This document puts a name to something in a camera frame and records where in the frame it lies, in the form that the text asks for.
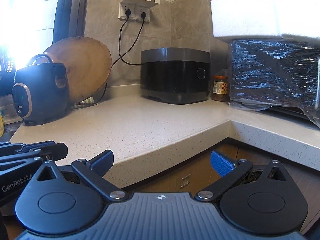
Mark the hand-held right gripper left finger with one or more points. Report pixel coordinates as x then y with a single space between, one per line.
102 160

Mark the black square rice cooker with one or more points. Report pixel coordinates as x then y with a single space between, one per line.
172 80

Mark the dark perforated rack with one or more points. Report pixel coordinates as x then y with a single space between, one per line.
8 65

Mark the oven wrapped in plastic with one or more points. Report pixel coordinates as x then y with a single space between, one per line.
270 70

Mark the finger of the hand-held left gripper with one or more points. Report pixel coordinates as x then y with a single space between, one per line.
20 163
50 150

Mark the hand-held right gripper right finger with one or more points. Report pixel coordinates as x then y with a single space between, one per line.
221 164

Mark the white foam box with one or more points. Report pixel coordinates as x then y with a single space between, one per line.
245 15

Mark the green checkered cloth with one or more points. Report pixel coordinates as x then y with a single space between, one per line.
83 102

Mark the dark window frame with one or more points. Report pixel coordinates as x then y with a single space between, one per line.
72 5

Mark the round wooden cutting board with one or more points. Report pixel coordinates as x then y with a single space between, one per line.
85 65

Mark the white wall socket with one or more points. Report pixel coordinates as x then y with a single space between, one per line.
143 15
127 12

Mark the glass jar with red lid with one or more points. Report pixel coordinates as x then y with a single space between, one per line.
219 87

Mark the wooden cabinet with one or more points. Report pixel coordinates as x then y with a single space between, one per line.
275 170

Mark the dark round rice cooker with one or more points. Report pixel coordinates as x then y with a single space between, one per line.
40 92

